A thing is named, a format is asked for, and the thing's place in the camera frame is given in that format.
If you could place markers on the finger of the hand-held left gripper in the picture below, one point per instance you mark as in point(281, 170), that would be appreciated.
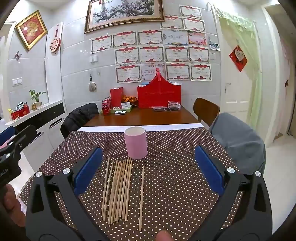
point(23, 137)
point(7, 135)

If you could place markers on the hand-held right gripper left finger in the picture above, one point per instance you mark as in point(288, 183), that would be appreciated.
point(89, 171)

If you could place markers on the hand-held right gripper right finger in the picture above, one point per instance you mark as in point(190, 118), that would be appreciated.
point(209, 170)

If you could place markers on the pile of wooden chopsticks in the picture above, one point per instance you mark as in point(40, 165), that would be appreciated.
point(118, 192)

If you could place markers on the pink cup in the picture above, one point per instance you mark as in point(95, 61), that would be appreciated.
point(135, 146)

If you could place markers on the single wooden chopstick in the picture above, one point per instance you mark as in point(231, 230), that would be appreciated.
point(141, 199)

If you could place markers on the person's left hand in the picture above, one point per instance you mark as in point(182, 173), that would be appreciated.
point(13, 208)

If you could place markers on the person's right hand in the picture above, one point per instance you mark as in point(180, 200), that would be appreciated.
point(164, 236)

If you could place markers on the red basket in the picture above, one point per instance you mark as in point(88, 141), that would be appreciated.
point(20, 114)

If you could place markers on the white and black cabinet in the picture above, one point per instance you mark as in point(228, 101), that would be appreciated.
point(44, 115)

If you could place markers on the black and white cloth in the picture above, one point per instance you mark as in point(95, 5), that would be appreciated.
point(20, 106)

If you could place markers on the brown polka dot tablecloth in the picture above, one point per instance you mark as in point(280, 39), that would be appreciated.
point(173, 185)

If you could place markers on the grey garment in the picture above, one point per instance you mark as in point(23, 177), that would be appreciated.
point(238, 143)

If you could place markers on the potted green plant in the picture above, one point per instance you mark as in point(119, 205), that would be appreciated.
point(37, 94)

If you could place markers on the black jacket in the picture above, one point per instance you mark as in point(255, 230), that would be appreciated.
point(78, 118)

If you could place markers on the brown wooden chair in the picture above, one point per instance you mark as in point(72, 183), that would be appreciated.
point(205, 110)

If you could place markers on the red cola can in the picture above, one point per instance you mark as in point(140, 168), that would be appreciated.
point(108, 101)
point(106, 110)

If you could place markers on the white door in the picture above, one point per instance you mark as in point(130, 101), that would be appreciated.
point(235, 109)

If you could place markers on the green tray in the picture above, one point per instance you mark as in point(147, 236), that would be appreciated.
point(122, 107)

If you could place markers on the clear packet of dark items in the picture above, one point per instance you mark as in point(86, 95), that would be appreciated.
point(174, 105)

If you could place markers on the flat black packet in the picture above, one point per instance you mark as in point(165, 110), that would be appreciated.
point(160, 109)

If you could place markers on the small red box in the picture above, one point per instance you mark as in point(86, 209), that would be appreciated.
point(116, 96)

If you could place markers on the orange snacks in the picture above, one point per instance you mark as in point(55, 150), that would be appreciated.
point(129, 99)

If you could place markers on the hanging grey brush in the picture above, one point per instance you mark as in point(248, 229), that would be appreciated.
point(92, 87)

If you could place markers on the large red gift bag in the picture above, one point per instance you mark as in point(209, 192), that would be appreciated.
point(159, 95)

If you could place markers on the round red hanging ornament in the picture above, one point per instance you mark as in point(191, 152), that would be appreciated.
point(54, 44)

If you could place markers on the gold framed red picture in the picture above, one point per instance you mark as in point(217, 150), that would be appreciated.
point(31, 30)

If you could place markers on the red diamond heart decoration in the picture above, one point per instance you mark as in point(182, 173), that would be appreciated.
point(238, 56)

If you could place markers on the green curtain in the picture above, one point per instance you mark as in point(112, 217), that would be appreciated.
point(254, 46)

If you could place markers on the large framed blossom painting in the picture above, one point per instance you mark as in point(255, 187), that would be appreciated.
point(124, 14)

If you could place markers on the double white wall switch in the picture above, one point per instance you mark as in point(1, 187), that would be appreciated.
point(17, 81)

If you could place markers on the butterfly wall decoration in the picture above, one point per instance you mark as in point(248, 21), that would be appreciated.
point(18, 55)

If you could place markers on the small wall photo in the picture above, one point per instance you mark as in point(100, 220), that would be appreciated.
point(214, 46)

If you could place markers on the wall of award certificates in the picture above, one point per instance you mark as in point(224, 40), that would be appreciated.
point(150, 54)

